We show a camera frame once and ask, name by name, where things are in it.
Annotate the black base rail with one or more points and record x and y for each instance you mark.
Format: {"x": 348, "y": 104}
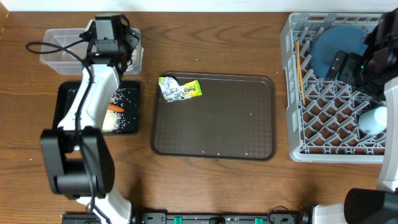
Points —
{"x": 164, "y": 218}

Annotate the orange carrot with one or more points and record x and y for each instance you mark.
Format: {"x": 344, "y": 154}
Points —
{"x": 115, "y": 108}

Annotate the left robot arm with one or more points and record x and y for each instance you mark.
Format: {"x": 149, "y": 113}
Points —
{"x": 77, "y": 160}

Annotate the clear plastic container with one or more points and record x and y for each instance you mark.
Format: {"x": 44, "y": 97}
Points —
{"x": 64, "y": 64}

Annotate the yellow green pandan packet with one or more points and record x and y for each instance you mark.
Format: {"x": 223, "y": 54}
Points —
{"x": 192, "y": 89}

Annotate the grey dishwasher rack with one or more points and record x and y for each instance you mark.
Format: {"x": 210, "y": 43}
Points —
{"x": 322, "y": 115}

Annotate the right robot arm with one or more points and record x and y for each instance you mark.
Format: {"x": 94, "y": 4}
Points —
{"x": 375, "y": 74}

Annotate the dark blue plate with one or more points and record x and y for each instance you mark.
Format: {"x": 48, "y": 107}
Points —
{"x": 324, "y": 48}

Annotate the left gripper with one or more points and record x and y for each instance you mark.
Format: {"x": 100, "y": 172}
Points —
{"x": 129, "y": 35}

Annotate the silver foil wrapper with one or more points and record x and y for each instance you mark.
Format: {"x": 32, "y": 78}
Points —
{"x": 171, "y": 90}

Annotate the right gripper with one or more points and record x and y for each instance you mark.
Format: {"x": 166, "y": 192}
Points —
{"x": 351, "y": 60}

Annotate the white rice pile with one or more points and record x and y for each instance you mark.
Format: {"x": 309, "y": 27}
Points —
{"x": 116, "y": 123}

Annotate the brown serving tray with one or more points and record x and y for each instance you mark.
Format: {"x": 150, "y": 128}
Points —
{"x": 234, "y": 118}

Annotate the light blue cup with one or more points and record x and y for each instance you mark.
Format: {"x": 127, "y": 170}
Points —
{"x": 373, "y": 121}

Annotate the black waste tray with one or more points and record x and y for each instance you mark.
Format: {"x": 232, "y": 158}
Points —
{"x": 67, "y": 92}

